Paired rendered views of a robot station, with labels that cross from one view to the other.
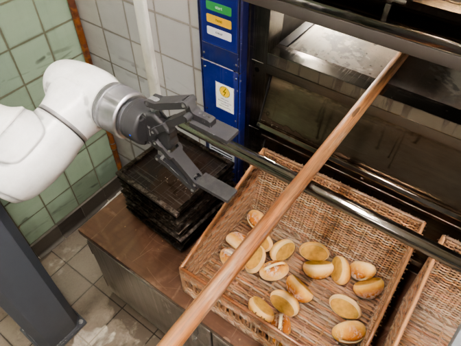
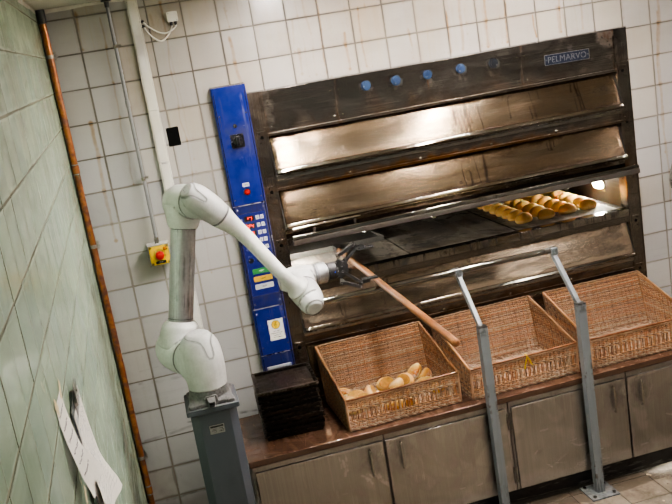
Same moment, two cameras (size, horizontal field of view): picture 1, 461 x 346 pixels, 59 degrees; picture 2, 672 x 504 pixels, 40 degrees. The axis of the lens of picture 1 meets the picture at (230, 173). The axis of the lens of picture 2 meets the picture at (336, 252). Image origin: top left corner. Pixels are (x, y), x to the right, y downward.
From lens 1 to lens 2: 3.62 m
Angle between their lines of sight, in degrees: 52
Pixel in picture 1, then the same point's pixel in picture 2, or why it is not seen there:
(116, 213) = (258, 447)
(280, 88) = not seen: hidden behind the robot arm
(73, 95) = (306, 270)
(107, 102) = (320, 266)
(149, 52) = not seen: hidden behind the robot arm
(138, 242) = (294, 442)
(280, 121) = (317, 320)
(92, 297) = not seen: outside the picture
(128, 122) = (332, 267)
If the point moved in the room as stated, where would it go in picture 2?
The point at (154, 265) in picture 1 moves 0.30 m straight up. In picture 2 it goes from (319, 439) to (307, 376)
